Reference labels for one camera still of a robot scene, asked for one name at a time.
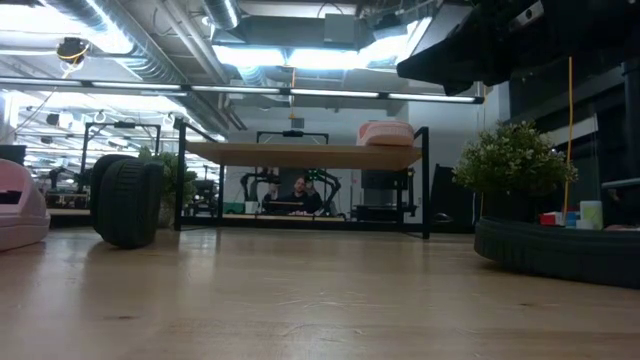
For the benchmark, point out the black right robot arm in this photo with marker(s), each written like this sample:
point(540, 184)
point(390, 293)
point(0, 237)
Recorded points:
point(590, 20)

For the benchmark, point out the black cart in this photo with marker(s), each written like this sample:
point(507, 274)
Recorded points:
point(380, 190)

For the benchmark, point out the pink slide sandal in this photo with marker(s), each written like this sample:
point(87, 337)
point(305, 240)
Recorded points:
point(385, 134)
point(25, 220)

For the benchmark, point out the black slide sandal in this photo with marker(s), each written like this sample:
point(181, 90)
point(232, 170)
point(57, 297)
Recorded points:
point(127, 200)
point(550, 255)

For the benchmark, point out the LED light bar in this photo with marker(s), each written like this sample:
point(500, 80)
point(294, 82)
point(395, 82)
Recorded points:
point(325, 93)

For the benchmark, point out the red box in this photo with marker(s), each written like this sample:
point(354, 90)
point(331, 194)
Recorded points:
point(550, 219)

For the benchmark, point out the black background robot arm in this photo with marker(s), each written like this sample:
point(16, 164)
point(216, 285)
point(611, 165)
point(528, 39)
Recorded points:
point(332, 182)
point(248, 182)

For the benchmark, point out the silver ventilation duct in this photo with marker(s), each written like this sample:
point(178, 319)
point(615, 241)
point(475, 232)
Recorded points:
point(222, 12)
point(125, 40)

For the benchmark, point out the wooden shelf with black frame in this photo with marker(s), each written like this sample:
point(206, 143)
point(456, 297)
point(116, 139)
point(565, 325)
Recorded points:
point(300, 155)

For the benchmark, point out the white and blue box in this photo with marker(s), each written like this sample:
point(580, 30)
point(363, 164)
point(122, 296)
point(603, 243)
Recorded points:
point(572, 219)

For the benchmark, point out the wooden-top grey workbench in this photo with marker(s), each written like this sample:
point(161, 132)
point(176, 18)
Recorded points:
point(240, 217)

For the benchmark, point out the person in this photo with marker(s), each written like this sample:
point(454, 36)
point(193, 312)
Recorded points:
point(300, 200)

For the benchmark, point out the small green potted plant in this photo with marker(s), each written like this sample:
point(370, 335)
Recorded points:
point(170, 167)

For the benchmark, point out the black panel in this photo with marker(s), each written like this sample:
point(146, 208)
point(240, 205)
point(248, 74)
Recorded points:
point(450, 200)

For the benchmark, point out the white-flowered potted plant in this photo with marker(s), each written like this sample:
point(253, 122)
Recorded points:
point(510, 160)

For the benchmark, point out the black aluminium rig frame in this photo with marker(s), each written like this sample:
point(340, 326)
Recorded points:
point(325, 226)

